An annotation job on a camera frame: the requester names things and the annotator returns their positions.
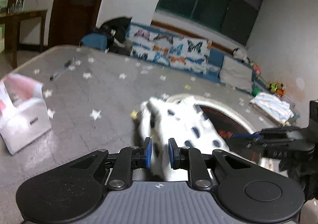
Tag white box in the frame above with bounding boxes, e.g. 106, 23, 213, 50
0, 97, 52, 156

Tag blue sofa bench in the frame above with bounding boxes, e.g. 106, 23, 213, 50
80, 18, 266, 93

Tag black bag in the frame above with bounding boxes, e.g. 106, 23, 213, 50
93, 16, 132, 56

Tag round induction cooker inset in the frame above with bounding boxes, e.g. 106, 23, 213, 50
164, 93, 277, 170

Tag striped folded blanket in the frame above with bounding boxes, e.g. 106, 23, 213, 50
249, 92, 295, 125

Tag brown wooden door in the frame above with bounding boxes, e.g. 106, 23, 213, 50
48, 0, 102, 48

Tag green round toy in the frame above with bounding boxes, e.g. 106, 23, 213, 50
252, 87, 262, 97

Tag pink white cloth pile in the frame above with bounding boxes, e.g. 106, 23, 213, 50
1, 73, 43, 115

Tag white navy polka dot garment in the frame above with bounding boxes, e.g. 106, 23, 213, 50
139, 97, 229, 182

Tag black pen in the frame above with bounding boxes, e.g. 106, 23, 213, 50
49, 57, 76, 81

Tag butterfly print pillow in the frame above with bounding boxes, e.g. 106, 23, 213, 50
126, 24, 210, 74

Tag wooden side table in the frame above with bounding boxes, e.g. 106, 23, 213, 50
1, 10, 48, 69

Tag penguin plush toy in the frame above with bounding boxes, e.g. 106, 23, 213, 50
233, 48, 250, 64

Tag grey cushion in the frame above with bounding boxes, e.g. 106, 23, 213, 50
219, 56, 253, 93

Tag orange plush toys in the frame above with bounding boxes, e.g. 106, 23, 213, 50
266, 83, 286, 97

